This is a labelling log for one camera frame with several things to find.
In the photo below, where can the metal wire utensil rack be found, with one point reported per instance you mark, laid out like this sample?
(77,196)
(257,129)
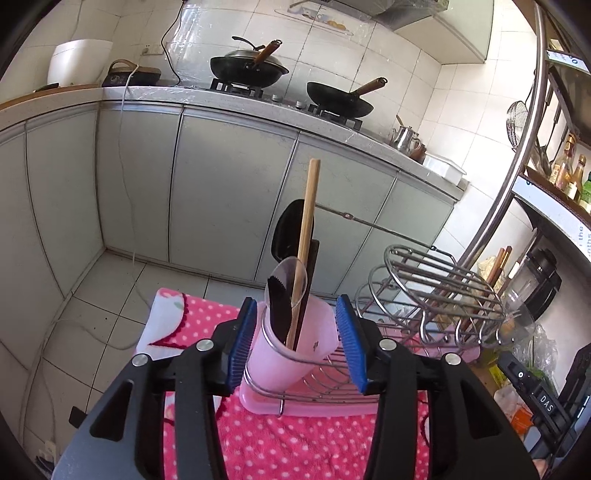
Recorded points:
(418,295)

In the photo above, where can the dark chopstick gold tip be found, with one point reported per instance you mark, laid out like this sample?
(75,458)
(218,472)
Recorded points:
(485,304)

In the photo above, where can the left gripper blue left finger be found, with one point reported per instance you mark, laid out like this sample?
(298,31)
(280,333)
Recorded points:
(238,347)

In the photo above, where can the pink plastic drip tray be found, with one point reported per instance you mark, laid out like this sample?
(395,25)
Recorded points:
(278,385)

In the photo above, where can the range hood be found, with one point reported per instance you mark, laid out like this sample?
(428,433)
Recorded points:
(393,14)

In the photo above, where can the steel kettle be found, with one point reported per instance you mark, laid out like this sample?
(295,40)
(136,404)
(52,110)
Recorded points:
(406,139)

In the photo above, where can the white container on counter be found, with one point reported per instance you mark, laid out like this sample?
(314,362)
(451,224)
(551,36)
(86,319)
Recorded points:
(444,167)

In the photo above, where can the light bamboo chopstick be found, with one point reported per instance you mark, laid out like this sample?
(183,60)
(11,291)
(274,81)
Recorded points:
(304,245)

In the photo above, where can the wire skimmer ladle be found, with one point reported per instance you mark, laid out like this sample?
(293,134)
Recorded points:
(516,118)

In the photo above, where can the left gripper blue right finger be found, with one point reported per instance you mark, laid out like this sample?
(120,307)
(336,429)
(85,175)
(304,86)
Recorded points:
(354,342)

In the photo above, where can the clear bag of vegetables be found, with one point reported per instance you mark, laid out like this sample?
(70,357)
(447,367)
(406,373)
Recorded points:
(525,338)

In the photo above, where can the black wok wooden handle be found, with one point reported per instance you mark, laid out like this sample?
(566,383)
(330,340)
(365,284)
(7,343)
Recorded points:
(346,104)

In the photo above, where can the clear plastic spoon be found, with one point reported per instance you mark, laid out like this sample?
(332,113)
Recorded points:
(294,276)

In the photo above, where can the white rice cooker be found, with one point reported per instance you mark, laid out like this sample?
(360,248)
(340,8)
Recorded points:
(78,62)

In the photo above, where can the black blender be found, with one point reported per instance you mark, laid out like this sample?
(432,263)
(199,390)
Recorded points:
(535,283)

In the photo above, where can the dark patterned chopstick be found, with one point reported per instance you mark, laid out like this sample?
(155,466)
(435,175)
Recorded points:
(280,309)

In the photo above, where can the black wok with lid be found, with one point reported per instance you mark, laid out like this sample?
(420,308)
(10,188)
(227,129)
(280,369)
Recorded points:
(256,68)

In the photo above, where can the metal shelf rack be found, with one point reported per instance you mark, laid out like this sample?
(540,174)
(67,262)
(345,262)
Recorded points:
(562,61)

